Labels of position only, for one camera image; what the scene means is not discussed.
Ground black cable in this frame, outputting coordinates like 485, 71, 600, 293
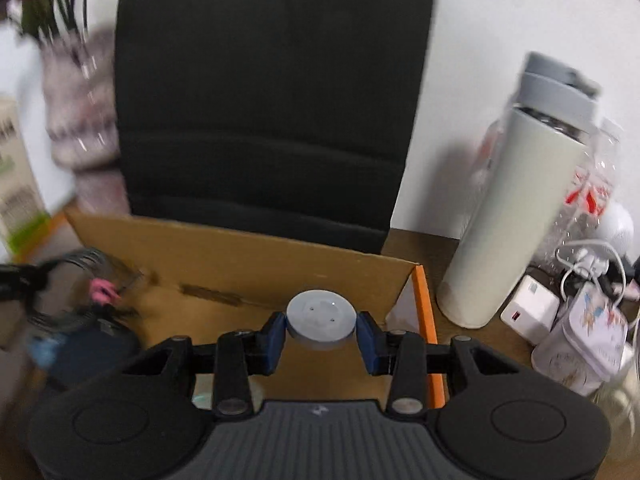
24, 248, 147, 334

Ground navy blue fabric pouch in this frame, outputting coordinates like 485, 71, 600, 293
47, 320, 141, 390

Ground white round jar lid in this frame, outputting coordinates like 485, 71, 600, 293
285, 289, 357, 350

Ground white green milk carton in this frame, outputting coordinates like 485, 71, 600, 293
0, 96, 50, 255

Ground white charger adapter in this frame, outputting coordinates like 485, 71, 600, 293
500, 274, 560, 346

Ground white tin box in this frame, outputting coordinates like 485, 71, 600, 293
532, 283, 628, 396

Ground clear drinking glass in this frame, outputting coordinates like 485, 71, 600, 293
594, 354, 640, 462

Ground white thermos bottle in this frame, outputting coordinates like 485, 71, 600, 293
436, 52, 600, 330

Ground red cardboard box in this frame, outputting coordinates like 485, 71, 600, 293
63, 209, 447, 411

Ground pink marbled vase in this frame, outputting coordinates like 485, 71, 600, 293
41, 27, 130, 216

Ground clear plastic water bottle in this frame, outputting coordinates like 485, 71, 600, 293
532, 118, 624, 275

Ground black paper bag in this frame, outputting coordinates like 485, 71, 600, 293
115, 0, 434, 254

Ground white charging cable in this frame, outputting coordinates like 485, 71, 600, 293
554, 238, 640, 311

